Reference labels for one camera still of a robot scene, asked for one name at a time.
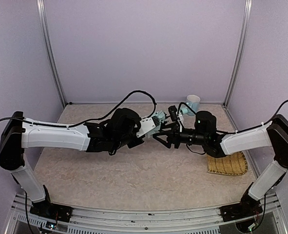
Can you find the mint green black umbrella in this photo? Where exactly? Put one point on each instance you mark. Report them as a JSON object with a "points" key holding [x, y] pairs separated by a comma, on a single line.
{"points": [[184, 111]]}

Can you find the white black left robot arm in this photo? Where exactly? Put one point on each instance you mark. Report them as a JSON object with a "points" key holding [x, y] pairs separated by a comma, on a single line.
{"points": [[21, 133]]}

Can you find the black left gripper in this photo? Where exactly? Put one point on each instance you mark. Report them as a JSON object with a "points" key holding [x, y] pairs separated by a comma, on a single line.
{"points": [[139, 141]]}

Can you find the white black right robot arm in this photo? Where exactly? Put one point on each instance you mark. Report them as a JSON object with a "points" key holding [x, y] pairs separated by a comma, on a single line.
{"points": [[271, 134]]}

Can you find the light blue ceramic mug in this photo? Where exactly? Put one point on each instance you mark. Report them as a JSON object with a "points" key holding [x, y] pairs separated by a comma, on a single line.
{"points": [[193, 101]]}

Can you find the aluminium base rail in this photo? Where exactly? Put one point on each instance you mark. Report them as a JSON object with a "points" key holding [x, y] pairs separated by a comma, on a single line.
{"points": [[91, 220]]}

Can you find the grey aluminium left post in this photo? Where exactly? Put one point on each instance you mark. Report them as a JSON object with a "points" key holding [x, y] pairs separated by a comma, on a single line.
{"points": [[49, 52]]}

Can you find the woven bamboo tray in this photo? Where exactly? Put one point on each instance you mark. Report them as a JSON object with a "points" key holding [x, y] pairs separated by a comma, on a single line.
{"points": [[231, 165]]}

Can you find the grey aluminium frame post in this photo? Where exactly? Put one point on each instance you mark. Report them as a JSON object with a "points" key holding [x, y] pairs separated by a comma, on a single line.
{"points": [[239, 52]]}

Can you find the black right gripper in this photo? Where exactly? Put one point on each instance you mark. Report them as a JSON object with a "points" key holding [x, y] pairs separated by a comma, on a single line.
{"points": [[177, 136]]}

